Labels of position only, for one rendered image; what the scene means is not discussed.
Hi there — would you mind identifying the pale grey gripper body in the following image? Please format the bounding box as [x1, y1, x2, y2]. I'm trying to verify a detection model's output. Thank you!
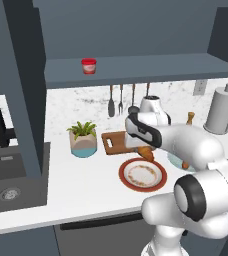
[125, 132, 154, 150]

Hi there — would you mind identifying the brown wooden cutting board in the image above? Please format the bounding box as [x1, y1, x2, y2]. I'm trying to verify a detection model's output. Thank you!
[101, 130, 138, 156]

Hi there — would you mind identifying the brown croissant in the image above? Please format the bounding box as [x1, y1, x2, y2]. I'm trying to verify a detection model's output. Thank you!
[137, 146, 156, 163]

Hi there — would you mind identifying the red-lidded jam jar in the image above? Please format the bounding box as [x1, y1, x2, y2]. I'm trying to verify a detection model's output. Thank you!
[81, 58, 98, 75]

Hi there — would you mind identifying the dark grey cabinet door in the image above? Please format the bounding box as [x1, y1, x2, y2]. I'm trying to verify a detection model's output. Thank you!
[207, 6, 228, 69]
[0, 0, 48, 178]

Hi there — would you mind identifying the hanging dark ladle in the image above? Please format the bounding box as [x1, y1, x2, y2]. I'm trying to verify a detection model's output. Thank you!
[127, 83, 140, 115]

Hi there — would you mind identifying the red-rimmed white plate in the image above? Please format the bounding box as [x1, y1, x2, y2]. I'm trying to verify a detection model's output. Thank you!
[118, 157, 169, 194]

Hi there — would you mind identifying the hanging metal fork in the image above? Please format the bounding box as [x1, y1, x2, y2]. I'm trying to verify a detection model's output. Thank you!
[117, 83, 125, 117]

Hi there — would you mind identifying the hanging dark spatula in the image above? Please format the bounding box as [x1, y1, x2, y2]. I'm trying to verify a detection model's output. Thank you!
[107, 84, 116, 119]

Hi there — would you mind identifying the pale blue plate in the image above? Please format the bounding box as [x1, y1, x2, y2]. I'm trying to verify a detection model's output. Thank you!
[166, 151, 197, 173]

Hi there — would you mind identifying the green plant in pot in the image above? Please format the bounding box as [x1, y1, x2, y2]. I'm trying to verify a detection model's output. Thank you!
[66, 121, 99, 159]

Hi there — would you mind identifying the wooden pepper grinder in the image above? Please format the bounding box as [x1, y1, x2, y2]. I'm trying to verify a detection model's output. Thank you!
[185, 111, 196, 126]

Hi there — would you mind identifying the grey paper towel holder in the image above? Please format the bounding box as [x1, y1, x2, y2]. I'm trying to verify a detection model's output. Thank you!
[203, 83, 228, 136]

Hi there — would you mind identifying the grey dishwasher front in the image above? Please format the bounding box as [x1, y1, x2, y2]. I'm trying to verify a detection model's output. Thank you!
[53, 213, 158, 256]

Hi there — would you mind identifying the dark grey sink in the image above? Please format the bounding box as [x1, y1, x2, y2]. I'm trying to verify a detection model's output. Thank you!
[0, 141, 52, 215]

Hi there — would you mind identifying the dark grey base cupboard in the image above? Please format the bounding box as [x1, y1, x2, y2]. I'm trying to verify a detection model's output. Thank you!
[0, 225, 61, 256]

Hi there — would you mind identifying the grey wall socket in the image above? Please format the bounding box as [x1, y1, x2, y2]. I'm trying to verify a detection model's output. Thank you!
[194, 79, 207, 97]

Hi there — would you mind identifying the black dishwasher handle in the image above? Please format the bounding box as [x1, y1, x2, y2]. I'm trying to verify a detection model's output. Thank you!
[59, 213, 144, 232]

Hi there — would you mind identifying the dark grey wall cabinet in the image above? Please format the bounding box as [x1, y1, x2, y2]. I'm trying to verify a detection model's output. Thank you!
[32, 0, 228, 90]

